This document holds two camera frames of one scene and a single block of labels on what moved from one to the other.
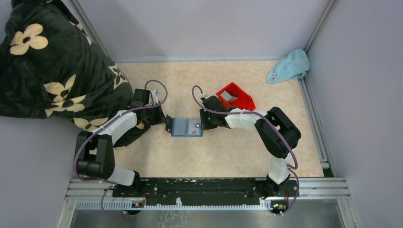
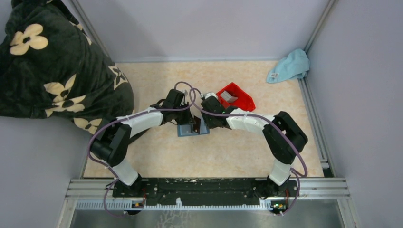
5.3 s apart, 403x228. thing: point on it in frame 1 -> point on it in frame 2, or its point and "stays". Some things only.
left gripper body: (154, 115) -> (183, 117)
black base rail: (192, 191) stays
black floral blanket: (50, 66) stays
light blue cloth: (295, 65) stays
